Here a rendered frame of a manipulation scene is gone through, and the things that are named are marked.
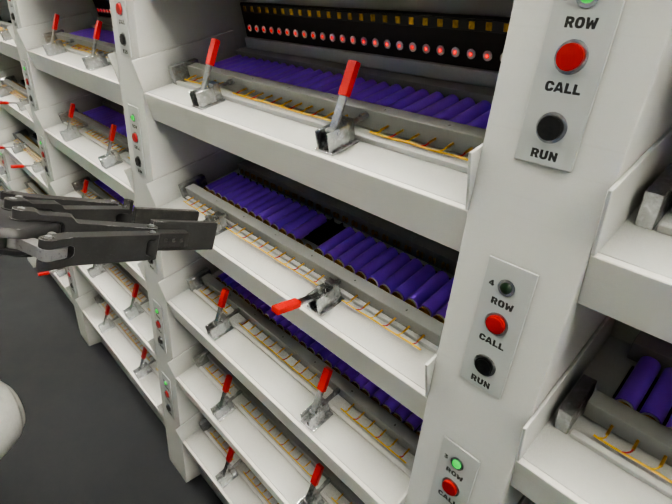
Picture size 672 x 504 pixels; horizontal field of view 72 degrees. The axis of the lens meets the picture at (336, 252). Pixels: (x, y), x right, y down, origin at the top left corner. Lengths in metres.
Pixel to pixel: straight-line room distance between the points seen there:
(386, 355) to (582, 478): 0.21
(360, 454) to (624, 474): 0.33
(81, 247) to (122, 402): 1.22
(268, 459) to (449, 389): 0.53
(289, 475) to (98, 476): 0.66
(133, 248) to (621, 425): 0.44
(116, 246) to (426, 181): 0.27
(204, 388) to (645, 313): 0.87
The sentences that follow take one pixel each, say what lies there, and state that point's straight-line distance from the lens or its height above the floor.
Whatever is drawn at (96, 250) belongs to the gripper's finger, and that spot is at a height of 0.90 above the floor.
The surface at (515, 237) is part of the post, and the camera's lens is 0.37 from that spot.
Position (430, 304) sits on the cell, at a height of 0.80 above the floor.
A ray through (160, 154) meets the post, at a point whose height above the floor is 0.85.
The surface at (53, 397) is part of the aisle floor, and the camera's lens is 1.69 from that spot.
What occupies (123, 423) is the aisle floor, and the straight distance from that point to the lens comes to 1.54.
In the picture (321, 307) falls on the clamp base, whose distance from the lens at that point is 0.57.
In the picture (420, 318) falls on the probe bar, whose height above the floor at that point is 0.79.
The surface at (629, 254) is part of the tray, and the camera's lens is 0.36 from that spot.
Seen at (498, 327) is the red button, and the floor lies 0.87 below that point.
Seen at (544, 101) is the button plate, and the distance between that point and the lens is 0.34.
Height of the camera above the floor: 1.08
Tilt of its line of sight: 27 degrees down
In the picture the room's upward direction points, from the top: 5 degrees clockwise
